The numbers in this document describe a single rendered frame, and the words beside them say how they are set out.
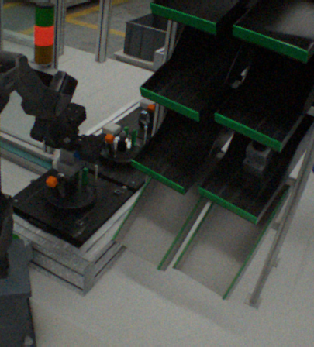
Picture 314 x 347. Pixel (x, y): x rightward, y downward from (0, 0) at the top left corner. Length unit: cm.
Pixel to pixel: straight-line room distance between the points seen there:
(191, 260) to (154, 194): 17
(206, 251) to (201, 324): 19
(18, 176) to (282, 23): 89
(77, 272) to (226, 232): 35
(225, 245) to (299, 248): 43
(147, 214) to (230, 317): 32
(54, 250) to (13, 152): 45
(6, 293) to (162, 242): 36
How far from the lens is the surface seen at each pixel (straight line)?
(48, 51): 121
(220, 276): 99
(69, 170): 111
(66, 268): 107
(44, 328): 105
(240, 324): 112
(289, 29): 78
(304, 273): 131
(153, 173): 90
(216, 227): 101
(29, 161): 139
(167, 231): 102
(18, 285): 87
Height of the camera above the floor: 172
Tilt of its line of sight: 34 degrees down
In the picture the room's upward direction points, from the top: 9 degrees clockwise
